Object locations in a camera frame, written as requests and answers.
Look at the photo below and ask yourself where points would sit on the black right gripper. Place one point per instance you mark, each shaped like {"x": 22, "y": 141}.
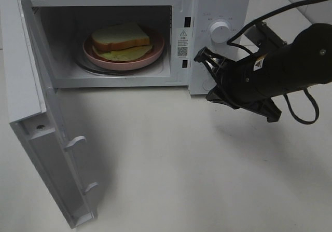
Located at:
{"x": 234, "y": 87}

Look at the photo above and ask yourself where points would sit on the round white door button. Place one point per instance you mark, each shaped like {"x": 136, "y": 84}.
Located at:
{"x": 209, "y": 84}

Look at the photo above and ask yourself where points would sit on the pink round plate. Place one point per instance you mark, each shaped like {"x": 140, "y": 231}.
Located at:
{"x": 152, "y": 56}

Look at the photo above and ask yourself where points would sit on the sandwich with lettuce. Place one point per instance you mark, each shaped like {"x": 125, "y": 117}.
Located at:
{"x": 121, "y": 43}

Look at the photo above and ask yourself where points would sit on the white microwave door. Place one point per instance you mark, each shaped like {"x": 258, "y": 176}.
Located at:
{"x": 35, "y": 116}

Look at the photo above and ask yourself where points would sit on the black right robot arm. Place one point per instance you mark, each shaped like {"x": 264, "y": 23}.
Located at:
{"x": 275, "y": 69}

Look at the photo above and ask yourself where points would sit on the upper white power knob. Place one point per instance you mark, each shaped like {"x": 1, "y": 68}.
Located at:
{"x": 220, "y": 32}

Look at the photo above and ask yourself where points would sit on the white warning label sticker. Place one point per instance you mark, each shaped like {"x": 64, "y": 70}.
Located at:
{"x": 183, "y": 42}

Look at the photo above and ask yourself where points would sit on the white microwave oven body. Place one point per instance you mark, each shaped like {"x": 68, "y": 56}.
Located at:
{"x": 64, "y": 24}

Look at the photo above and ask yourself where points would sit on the glass microwave turntable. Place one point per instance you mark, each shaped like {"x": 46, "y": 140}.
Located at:
{"x": 153, "y": 69}

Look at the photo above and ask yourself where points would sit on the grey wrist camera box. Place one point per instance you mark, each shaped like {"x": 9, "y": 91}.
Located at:
{"x": 264, "y": 38}

